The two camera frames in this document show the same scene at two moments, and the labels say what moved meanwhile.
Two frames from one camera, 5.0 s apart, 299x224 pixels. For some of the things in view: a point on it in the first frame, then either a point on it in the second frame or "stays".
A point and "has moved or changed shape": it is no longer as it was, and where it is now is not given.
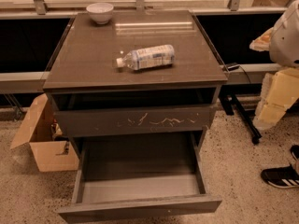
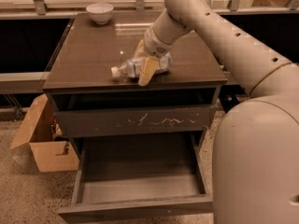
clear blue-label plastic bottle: x=155 y=56 has moved or changed shape
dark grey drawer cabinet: x=140 y=89 stays
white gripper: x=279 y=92 to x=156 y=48
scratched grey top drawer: x=85 y=123 stays
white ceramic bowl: x=101 y=12 stays
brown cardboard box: x=51 y=149 stays
